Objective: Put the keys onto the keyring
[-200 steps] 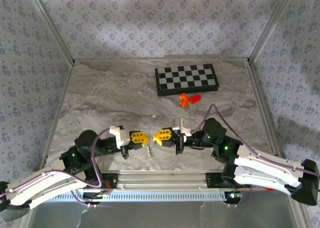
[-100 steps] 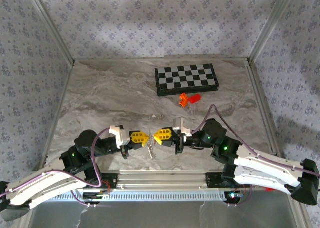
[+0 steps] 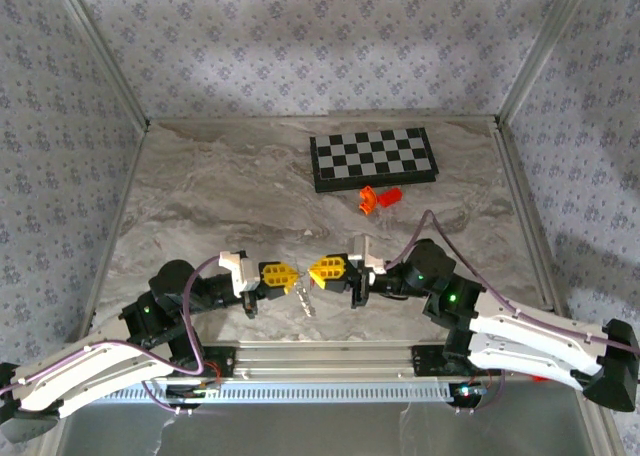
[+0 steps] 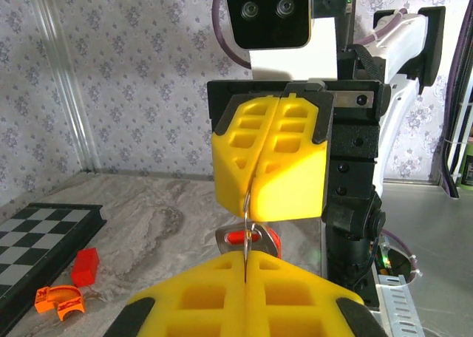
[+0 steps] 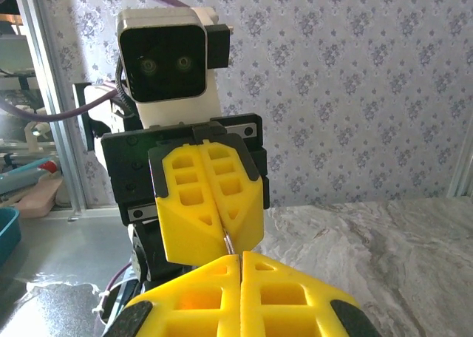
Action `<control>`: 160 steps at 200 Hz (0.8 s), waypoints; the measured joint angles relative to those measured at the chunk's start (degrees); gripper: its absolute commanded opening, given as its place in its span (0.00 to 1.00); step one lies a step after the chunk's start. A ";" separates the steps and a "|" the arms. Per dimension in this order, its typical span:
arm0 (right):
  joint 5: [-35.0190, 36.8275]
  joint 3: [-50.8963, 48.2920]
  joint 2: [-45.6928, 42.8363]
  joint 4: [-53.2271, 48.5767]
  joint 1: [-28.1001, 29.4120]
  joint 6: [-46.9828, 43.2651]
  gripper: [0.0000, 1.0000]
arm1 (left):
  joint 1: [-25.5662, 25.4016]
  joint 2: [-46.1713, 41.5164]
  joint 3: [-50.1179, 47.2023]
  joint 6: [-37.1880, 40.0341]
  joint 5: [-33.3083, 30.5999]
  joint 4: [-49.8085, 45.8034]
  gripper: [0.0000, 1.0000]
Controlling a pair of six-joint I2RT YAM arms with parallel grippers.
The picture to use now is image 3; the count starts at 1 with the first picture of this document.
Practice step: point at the silver metal key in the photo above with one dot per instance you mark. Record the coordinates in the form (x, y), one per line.
(301, 296)
(310, 308)

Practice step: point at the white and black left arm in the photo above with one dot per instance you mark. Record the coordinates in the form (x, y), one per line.
(100, 371)

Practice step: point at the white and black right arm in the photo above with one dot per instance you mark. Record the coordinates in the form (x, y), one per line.
(525, 336)

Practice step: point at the orange curved plastic piece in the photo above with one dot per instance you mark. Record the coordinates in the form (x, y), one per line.
(366, 201)

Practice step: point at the red plastic block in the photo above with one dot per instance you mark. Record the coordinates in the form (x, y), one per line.
(391, 196)

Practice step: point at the black and grey chessboard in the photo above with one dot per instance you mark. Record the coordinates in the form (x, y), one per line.
(372, 158)

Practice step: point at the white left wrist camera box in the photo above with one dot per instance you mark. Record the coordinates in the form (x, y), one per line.
(245, 273)

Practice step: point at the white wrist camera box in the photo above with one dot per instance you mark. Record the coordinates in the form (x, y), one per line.
(367, 258)
(245, 273)

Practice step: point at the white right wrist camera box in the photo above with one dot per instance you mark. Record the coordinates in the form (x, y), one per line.
(367, 258)

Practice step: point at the aluminium mounting rail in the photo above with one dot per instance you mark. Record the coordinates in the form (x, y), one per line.
(310, 362)

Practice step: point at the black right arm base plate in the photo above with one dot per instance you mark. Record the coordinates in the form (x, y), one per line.
(430, 361)

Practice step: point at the aluminium table side rail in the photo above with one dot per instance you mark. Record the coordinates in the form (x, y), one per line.
(117, 216)
(527, 211)

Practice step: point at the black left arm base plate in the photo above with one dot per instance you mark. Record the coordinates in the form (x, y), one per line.
(222, 363)

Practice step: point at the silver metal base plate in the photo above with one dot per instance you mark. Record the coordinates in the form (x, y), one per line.
(325, 428)

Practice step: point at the aluminium frame post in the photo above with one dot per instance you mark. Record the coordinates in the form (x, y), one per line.
(545, 46)

